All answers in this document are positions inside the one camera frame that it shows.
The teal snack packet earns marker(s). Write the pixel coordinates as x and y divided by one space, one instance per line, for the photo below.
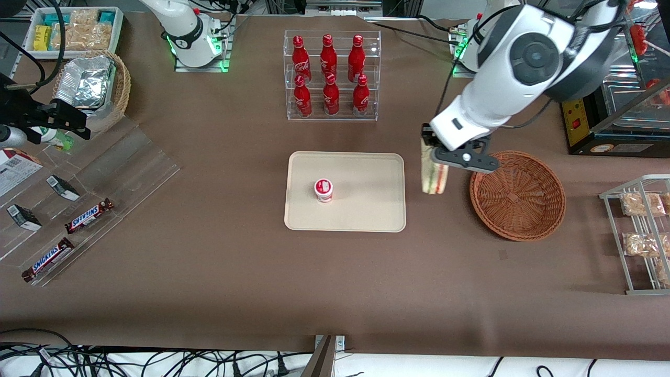
55 19
107 17

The small white red yogurt cup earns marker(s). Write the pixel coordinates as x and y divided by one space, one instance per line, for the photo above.
323 189

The aluminium foil container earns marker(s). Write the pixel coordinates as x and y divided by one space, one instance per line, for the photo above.
84 84

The clear cracker packet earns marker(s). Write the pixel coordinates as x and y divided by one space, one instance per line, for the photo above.
86 37
84 17

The white underlay sheet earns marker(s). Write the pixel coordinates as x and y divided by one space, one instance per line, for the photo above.
419 367

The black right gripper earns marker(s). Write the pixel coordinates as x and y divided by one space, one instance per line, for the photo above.
21 111

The light tan wicker basket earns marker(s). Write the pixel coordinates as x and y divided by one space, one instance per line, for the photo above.
123 89

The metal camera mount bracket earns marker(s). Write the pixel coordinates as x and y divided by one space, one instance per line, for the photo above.
320 362

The red coca-cola bottle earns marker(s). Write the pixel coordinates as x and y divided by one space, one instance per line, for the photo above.
302 99
328 55
331 98
299 57
360 99
356 57

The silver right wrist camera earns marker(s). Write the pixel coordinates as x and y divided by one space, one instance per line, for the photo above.
10 137

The clear bagged snack packet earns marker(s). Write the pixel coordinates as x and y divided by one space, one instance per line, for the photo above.
641 204
663 272
667 202
641 245

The aluminium frame structure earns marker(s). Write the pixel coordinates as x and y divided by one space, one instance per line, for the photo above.
343 5

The black yellow food warmer machine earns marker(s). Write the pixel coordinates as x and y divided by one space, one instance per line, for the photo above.
617 144

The beige plastic tray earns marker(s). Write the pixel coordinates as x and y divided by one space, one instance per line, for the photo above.
366 199

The green white drink bottle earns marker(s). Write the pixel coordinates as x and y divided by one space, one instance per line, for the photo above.
60 140

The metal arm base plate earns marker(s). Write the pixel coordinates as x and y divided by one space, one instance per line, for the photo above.
460 74
201 68

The small black white box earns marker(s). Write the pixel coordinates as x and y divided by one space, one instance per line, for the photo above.
23 218
63 188

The clear acrylic stepped shelf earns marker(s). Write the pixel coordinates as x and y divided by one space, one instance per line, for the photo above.
131 173

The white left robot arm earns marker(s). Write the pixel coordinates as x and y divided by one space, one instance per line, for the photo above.
502 89

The yellow snack packet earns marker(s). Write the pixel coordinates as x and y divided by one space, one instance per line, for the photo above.
42 37

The triangular sandwich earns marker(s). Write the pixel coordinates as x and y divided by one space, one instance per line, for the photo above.
437 180

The brown round wicker basket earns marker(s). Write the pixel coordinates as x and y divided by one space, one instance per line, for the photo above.
515 199

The snickers chocolate bar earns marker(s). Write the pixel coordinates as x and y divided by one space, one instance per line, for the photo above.
48 259
89 215

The white red carton box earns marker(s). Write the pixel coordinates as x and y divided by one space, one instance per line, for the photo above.
15 173

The clear acrylic bottle rack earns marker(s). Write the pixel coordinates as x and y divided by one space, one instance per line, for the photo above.
343 118

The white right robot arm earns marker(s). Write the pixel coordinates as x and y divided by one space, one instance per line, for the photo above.
183 31

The red sausage skewer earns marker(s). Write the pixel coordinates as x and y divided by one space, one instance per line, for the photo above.
638 39

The stainless steel pan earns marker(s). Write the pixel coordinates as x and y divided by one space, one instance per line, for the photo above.
625 97

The white plastic bin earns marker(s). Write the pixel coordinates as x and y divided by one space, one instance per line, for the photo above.
119 31

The brown table cover cloth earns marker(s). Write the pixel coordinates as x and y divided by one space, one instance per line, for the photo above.
235 272

